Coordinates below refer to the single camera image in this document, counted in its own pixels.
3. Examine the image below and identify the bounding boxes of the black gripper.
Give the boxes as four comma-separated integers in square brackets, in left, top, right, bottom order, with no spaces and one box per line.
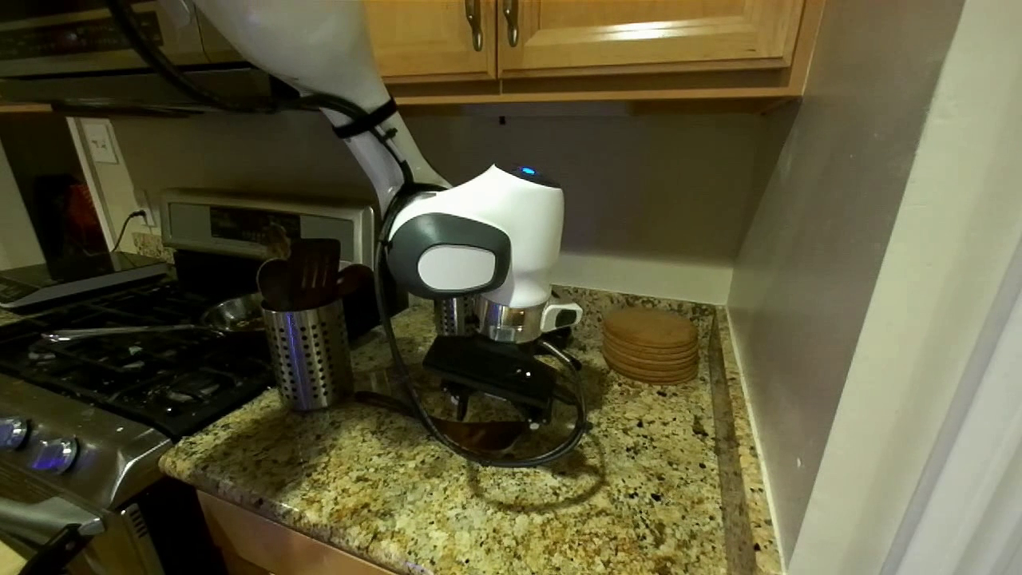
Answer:
[451,379,538,427]

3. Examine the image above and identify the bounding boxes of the perforated steel cutlery holder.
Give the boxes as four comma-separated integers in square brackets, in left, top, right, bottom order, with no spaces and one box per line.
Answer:
[258,297,357,416]

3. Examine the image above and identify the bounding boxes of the round wooden bowl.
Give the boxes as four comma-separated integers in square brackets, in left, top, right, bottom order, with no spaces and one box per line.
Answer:
[598,304,703,390]

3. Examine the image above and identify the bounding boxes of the dark wooden utensil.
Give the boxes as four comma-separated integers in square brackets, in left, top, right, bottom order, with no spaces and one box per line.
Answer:
[333,263,379,307]

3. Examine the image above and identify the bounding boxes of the slotted wooden turner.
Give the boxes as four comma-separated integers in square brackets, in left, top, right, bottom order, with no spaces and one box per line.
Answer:
[287,238,346,312]

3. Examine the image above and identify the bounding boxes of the round wooden spoon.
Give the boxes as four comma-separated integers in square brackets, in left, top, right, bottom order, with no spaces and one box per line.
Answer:
[256,255,308,312]

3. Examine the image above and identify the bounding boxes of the wooden base cabinet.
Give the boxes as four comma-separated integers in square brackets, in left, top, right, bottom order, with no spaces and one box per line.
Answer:
[196,487,400,575]

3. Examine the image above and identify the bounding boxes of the stainless steel pan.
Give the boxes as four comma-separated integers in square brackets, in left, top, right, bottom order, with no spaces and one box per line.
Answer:
[42,292,269,350]

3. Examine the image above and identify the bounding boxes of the stainless steel stove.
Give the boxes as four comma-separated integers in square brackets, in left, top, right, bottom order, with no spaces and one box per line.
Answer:
[0,190,383,575]

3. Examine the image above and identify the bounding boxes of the stove knob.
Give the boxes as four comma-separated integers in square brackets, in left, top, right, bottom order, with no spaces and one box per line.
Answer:
[27,434,83,479]
[0,416,36,453]

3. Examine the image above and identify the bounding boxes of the stainless steel microwave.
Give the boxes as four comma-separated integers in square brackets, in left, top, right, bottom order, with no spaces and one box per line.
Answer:
[0,0,305,114]

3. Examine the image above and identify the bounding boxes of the metal cabinet handle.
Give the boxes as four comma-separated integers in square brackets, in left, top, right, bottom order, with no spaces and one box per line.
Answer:
[462,0,490,55]
[499,0,523,51]

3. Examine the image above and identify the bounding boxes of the wall outlet with plug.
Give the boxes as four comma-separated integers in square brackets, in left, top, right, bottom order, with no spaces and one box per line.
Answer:
[109,205,163,260]

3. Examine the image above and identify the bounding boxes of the wooden wall cabinet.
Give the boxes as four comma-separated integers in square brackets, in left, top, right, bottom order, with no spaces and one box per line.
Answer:
[361,0,832,111]

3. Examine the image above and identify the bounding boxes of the oven door handle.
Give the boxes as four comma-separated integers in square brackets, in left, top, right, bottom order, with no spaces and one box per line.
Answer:
[0,496,111,575]

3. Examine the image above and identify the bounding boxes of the white wall switch plate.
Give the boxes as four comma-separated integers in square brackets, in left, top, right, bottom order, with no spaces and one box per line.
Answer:
[80,114,125,169]

